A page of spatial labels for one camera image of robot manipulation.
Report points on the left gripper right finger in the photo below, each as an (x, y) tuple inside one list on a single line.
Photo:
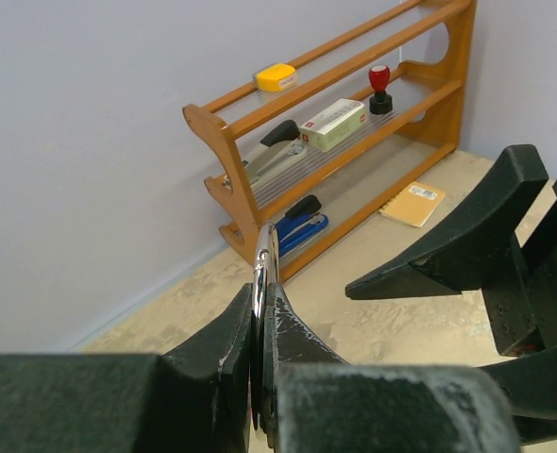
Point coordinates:
[(314, 401)]

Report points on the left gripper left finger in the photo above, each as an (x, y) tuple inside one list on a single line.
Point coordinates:
[(193, 398)]

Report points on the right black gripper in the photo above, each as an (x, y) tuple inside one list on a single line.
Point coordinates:
[(465, 249)]

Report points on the large silver keyring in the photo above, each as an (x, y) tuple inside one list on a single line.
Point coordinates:
[(265, 272)]

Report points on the blue black stapler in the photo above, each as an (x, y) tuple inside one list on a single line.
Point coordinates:
[(299, 224)]

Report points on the wooden shelf rack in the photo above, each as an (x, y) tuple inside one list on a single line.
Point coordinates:
[(426, 45)]

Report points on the red black stamp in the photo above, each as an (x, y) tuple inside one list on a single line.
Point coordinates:
[(380, 102)]

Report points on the grey black stapler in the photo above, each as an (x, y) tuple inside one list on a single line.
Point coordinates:
[(277, 151)]

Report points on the white green box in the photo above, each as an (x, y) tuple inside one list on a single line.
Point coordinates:
[(334, 124)]

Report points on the yellow tape measure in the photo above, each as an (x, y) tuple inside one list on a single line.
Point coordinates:
[(276, 78)]

